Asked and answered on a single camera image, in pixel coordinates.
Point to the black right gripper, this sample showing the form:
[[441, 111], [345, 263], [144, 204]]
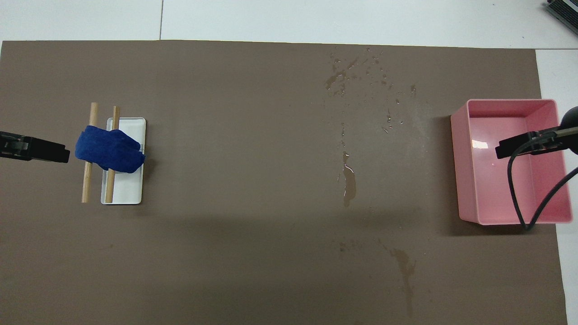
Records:
[[553, 137]]

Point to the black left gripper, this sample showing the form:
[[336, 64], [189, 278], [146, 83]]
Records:
[[13, 144]]

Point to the blue towel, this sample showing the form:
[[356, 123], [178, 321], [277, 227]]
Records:
[[108, 151]]

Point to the white towel rack base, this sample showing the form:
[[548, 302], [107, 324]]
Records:
[[128, 187]]

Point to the water puddle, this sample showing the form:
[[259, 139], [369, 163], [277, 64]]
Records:
[[349, 183]]

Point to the scattered water droplets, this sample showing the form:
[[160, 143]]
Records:
[[336, 81]]

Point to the pink plastic bin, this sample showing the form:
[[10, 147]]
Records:
[[510, 180]]

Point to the light wooden rack rod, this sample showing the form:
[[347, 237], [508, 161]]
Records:
[[86, 187]]

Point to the darker wooden rack rod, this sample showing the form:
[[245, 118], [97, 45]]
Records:
[[109, 187]]

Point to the dark ribbed device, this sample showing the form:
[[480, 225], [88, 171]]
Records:
[[564, 11]]

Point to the brown table mat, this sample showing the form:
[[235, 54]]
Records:
[[253, 158]]

